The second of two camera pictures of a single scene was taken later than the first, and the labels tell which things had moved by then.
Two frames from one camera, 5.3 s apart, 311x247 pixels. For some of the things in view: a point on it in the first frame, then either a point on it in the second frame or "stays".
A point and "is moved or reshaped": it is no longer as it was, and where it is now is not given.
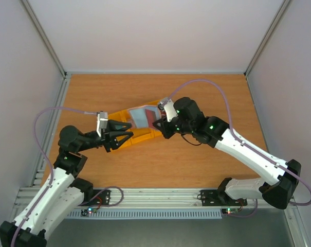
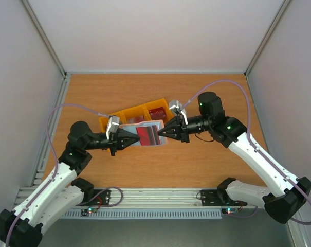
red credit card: (151, 118) → (148, 135)
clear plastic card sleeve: (144, 116) is moved or reshaped
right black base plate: (216, 197) stays
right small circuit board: (232, 211) stays
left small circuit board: (89, 210) stays
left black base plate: (97, 197) stays
